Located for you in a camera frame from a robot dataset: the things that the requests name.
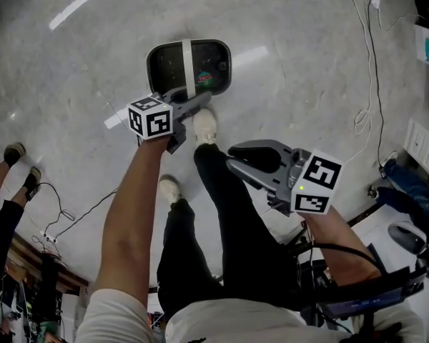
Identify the person's left forearm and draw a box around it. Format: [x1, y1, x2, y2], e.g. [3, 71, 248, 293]
[92, 136, 173, 312]

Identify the red green wrapper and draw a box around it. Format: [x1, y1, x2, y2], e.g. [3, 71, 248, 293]
[196, 70, 215, 86]

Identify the small white power strip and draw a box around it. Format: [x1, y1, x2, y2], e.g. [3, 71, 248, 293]
[40, 229, 59, 245]

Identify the person's leg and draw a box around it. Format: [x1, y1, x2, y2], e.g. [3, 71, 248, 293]
[156, 198, 225, 317]
[193, 143, 310, 312]

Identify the person's right white shoe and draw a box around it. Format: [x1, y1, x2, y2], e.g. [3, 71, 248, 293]
[192, 107, 218, 146]

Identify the grey marble floor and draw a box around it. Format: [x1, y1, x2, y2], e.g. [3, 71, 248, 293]
[0, 0, 429, 302]

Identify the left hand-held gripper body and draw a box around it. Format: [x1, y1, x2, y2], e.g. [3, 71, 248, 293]
[127, 93, 196, 155]

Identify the person's white shoe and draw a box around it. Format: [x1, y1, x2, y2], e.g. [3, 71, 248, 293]
[192, 107, 218, 146]
[158, 174, 182, 205]

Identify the person's right leg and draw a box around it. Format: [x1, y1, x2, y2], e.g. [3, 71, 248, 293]
[193, 143, 310, 312]

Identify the thin black floor cable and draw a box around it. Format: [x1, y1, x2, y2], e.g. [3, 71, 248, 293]
[31, 182, 119, 244]

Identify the black waist cable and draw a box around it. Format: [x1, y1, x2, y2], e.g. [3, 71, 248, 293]
[289, 239, 384, 277]

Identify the brown wooden furniture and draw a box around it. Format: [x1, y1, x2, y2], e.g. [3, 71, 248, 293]
[5, 231, 91, 297]

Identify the person's white shirt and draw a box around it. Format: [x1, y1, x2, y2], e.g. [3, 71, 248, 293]
[74, 287, 427, 343]

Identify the blue cloth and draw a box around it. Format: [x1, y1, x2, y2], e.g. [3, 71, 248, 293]
[377, 158, 429, 230]

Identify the black waist-mounted screen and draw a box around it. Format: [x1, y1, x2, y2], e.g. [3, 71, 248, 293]
[317, 265, 427, 319]

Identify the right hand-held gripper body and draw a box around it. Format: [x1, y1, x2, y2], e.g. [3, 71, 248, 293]
[267, 147, 344, 214]

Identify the white panelled cabinet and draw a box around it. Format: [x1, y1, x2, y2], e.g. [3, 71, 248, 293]
[403, 117, 429, 186]

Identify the spare grey gripper device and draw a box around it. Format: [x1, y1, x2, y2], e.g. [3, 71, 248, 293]
[387, 221, 429, 288]

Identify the long white cable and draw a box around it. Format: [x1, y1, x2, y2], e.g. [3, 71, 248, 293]
[345, 0, 421, 164]

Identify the person's right forearm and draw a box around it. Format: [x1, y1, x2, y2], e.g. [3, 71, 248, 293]
[300, 205, 384, 289]

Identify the person's left leg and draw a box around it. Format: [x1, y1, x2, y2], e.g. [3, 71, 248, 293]
[156, 198, 225, 317]

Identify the dark container with white handle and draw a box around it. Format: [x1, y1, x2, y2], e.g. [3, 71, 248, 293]
[146, 39, 233, 99]

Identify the person's left white shoe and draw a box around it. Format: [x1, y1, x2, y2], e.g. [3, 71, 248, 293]
[158, 174, 182, 205]

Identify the long black cable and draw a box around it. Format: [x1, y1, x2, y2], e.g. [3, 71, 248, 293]
[366, 0, 388, 171]

